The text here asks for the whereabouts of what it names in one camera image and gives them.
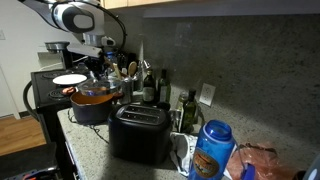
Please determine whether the white crumpled bag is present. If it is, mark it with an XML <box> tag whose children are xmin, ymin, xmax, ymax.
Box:
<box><xmin>169</xmin><ymin>130</ymin><xmax>198</xmax><ymax>177</ymax></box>

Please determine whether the green glass bottle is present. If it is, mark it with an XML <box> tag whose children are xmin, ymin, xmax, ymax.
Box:
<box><xmin>157</xmin><ymin>68</ymin><xmax>172</xmax><ymax>104</ymax></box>

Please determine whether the pink plastic bag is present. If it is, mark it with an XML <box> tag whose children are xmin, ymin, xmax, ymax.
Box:
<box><xmin>226</xmin><ymin>142</ymin><xmax>296</xmax><ymax>180</ymax></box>

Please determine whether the dark labelled wine bottle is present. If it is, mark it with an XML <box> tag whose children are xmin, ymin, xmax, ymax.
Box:
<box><xmin>142</xmin><ymin>68</ymin><xmax>157</xmax><ymax>105</ymax></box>

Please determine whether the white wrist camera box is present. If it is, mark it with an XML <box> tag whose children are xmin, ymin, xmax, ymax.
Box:
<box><xmin>66</xmin><ymin>43</ymin><xmax>104</xmax><ymax>59</ymax></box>

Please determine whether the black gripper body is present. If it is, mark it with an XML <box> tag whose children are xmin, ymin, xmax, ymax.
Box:
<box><xmin>84</xmin><ymin>55</ymin><xmax>108</xmax><ymax>73</ymax></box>

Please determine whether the white round plate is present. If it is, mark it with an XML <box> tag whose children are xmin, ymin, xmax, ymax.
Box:
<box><xmin>52</xmin><ymin>73</ymin><xmax>89</xmax><ymax>86</ymax></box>

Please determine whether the blue water bottle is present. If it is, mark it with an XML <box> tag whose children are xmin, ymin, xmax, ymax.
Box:
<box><xmin>187</xmin><ymin>119</ymin><xmax>257</xmax><ymax>180</ymax></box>

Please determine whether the perforated metal utensil holder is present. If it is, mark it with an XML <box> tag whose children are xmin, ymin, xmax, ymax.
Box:
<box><xmin>119</xmin><ymin>75</ymin><xmax>135</xmax><ymax>105</ymax></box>

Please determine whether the black stove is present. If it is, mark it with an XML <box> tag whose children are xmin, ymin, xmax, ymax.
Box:
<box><xmin>30</xmin><ymin>67</ymin><xmax>90</xmax><ymax>148</ymax></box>

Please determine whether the steel coffee maker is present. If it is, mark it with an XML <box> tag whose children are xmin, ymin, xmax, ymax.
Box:
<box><xmin>44</xmin><ymin>41</ymin><xmax>75</xmax><ymax>70</ymax></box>

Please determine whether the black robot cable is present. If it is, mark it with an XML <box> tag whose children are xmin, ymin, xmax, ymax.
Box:
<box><xmin>94</xmin><ymin>2</ymin><xmax>128</xmax><ymax>53</ymax></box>

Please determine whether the wooden spatula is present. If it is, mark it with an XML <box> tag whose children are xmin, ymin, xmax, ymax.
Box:
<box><xmin>111</xmin><ymin>62</ymin><xmax>123</xmax><ymax>80</ymax></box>

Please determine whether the thick black hose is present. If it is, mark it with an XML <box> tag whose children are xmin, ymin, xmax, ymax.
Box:
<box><xmin>22</xmin><ymin>80</ymin><xmax>43</xmax><ymax>123</ymax></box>

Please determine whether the clear glass bottle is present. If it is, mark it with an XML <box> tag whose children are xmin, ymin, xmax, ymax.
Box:
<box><xmin>173</xmin><ymin>90</ymin><xmax>188</xmax><ymax>132</ymax></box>

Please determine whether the black tool tray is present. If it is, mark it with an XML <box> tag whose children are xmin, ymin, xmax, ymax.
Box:
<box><xmin>0</xmin><ymin>142</ymin><xmax>60</xmax><ymax>180</ymax></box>

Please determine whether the wooden spoon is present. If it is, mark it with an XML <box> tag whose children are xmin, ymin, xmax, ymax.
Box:
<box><xmin>127</xmin><ymin>60</ymin><xmax>138</xmax><ymax>78</ymax></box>

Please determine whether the dark pot orange interior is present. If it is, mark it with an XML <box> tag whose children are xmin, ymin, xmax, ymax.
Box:
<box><xmin>59</xmin><ymin>85</ymin><xmax>125</xmax><ymax>126</ymax></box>

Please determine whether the black toaster cord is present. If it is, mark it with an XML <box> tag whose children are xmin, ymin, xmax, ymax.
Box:
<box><xmin>65</xmin><ymin>108</ymin><xmax>111</xmax><ymax>146</ymax></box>

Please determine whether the black toaster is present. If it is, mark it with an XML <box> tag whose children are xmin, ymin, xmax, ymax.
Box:
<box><xmin>107</xmin><ymin>103</ymin><xmax>173</xmax><ymax>165</ymax></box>

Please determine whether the white wall outlet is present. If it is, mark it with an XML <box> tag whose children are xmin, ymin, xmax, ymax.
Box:
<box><xmin>198</xmin><ymin>82</ymin><xmax>217</xmax><ymax>108</ymax></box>

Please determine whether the black grey round device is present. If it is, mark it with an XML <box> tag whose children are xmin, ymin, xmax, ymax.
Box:
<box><xmin>301</xmin><ymin>153</ymin><xmax>320</xmax><ymax>180</ymax></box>

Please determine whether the green olive oil bottle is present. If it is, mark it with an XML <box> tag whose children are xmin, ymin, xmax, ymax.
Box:
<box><xmin>179</xmin><ymin>88</ymin><xmax>198</xmax><ymax>134</ymax></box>

